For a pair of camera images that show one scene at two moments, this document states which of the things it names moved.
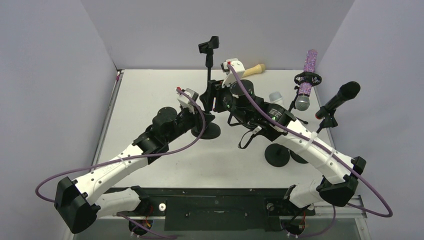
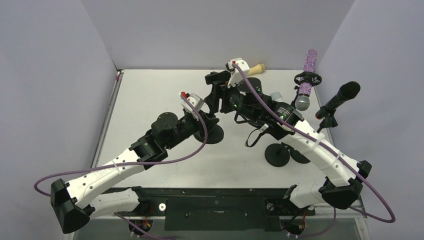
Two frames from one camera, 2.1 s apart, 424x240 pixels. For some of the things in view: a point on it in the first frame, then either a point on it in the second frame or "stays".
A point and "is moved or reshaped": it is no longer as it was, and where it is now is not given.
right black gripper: x=212 y=96 stays
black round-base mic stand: x=212 y=125 is moved or reshaped
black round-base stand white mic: x=277 y=155 stays
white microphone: x=276 y=97 stays
